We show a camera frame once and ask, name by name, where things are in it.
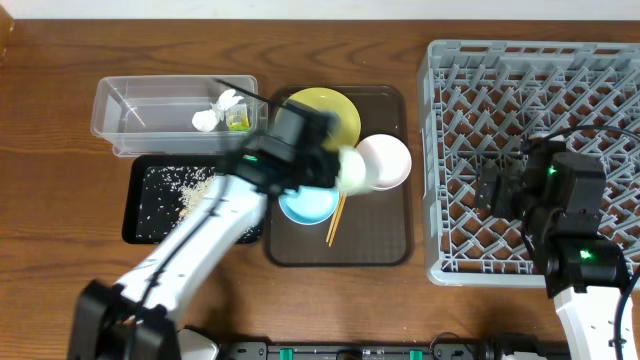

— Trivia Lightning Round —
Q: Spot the black rail with green clips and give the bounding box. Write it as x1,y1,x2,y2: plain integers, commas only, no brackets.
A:
214,331,571,360

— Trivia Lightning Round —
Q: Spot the grey plastic dishwasher rack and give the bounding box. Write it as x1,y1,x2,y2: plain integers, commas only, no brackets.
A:
417,40,639,288

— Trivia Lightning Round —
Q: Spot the silver green snack wrapper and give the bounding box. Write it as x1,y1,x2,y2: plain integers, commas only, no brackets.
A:
226,104,251,131

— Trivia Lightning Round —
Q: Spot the leftover white rice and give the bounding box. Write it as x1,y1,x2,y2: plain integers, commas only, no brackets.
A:
134,165,256,240

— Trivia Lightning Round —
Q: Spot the pink plastic bowl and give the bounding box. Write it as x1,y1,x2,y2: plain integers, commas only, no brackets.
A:
356,134,412,191

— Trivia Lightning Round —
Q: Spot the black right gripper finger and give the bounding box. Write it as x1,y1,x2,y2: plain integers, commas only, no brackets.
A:
478,159,524,181
474,174,520,221

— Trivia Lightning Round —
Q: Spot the black food waste tray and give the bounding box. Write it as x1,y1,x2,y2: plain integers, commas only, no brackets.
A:
121,154,265,245

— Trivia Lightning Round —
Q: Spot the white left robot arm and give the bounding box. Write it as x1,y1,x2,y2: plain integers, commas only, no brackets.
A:
67,133,340,359

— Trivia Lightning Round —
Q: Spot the white green plastic cup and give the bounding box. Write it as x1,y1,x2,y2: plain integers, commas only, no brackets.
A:
335,146,377,196

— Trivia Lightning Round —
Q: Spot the clear plastic waste bin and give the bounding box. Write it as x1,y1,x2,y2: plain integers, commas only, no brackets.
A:
91,75,268,157

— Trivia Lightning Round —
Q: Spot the white paper napkin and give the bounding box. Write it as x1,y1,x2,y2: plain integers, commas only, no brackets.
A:
192,89,243,132

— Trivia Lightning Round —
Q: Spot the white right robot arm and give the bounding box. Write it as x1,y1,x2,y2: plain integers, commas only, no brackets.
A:
474,136,639,359

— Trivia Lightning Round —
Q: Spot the dark brown serving tray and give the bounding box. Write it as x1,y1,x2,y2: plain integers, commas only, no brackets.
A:
262,85,413,267

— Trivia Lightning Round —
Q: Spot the yellow plastic plate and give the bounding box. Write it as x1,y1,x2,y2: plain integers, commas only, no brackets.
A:
285,87,361,154

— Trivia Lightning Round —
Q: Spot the light blue plastic bowl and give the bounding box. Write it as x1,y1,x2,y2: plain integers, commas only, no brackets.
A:
278,186,340,225

